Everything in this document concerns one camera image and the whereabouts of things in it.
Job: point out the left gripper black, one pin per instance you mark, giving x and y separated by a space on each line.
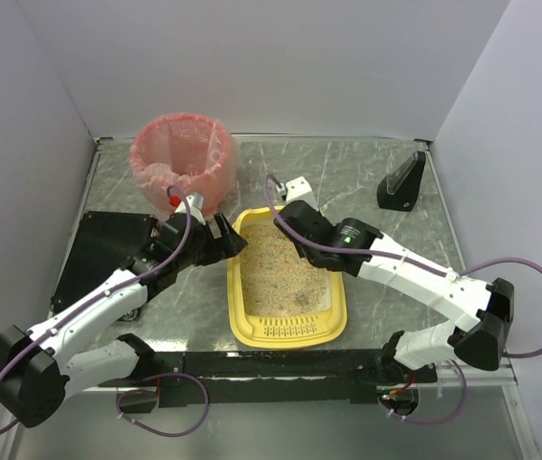
223 238

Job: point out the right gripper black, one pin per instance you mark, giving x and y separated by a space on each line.
297 218

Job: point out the yellow litter box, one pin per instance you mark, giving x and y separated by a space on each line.
262 282

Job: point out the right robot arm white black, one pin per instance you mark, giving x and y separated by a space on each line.
478 314

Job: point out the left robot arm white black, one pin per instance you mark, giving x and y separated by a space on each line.
45 365

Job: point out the litter clump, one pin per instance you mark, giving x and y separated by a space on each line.
301 300

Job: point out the black triangular scoop holder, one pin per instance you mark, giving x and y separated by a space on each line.
399 190

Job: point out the pink lined waste basket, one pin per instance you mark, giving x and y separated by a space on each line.
194 152

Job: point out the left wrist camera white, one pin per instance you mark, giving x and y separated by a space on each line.
194 202

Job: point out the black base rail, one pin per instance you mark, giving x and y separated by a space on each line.
354 375

